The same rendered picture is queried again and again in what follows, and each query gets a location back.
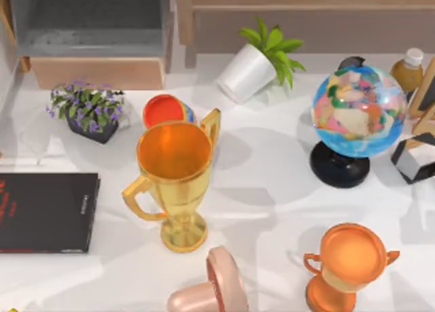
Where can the pale wooden drawer front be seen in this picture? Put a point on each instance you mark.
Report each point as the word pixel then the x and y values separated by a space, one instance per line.
pixel 95 72

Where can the purple flowers in black pot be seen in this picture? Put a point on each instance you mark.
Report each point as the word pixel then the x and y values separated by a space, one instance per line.
pixel 88 111

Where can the pink trophy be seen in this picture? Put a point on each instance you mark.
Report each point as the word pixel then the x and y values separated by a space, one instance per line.
pixel 217 288

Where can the wooden framed blackboard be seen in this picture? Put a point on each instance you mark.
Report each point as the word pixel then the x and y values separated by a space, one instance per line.
pixel 425 98

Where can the red-lidded colourful can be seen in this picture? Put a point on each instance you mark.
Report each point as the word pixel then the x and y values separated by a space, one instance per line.
pixel 163 109

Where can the pulled-out wooden drawer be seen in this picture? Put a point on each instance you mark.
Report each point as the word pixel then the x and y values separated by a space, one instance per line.
pixel 88 23

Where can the small orange trophy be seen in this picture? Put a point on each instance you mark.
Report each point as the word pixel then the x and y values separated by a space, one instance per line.
pixel 346 257

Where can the colourful globe on black stand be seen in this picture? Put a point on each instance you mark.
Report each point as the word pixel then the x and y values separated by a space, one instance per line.
pixel 357 115

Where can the amber bottle with white cap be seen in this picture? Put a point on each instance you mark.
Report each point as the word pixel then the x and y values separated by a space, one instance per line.
pixel 406 72

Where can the green plant in white pot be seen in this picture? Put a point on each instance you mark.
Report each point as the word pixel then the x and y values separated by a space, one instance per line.
pixel 251 70

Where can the black and white box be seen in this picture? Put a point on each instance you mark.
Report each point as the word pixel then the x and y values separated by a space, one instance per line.
pixel 413 159

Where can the wooden shelf unit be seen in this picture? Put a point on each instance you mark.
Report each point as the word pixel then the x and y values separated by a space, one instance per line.
pixel 306 16

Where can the tall gold trophy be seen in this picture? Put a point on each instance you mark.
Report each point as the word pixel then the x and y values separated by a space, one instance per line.
pixel 176 176

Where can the black book with red print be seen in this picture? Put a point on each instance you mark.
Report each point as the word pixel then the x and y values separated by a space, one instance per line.
pixel 44 210

